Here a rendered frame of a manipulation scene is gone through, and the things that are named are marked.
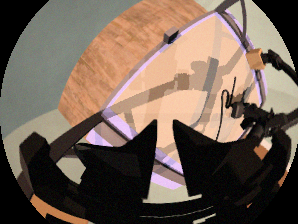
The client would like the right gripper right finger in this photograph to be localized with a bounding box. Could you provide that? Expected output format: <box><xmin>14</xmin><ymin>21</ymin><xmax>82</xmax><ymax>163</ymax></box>
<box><xmin>172</xmin><ymin>119</ymin><xmax>259</xmax><ymax>197</ymax></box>

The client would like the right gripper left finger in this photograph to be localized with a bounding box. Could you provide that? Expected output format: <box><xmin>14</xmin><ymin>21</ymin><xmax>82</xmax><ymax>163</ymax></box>
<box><xmin>73</xmin><ymin>119</ymin><xmax>158</xmax><ymax>200</ymax></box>

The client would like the black metal frame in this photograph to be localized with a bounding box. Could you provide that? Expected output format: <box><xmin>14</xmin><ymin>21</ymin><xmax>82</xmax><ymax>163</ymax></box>
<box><xmin>16</xmin><ymin>0</ymin><xmax>247</xmax><ymax>201</ymax></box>

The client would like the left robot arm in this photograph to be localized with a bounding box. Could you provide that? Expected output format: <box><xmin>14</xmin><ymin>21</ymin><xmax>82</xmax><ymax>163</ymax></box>
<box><xmin>240</xmin><ymin>49</ymin><xmax>298</xmax><ymax>148</ymax></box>

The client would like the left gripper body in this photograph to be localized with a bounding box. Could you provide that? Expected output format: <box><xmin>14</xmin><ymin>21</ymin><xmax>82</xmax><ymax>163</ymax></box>
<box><xmin>231</xmin><ymin>102</ymin><xmax>261</xmax><ymax>123</ymax></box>

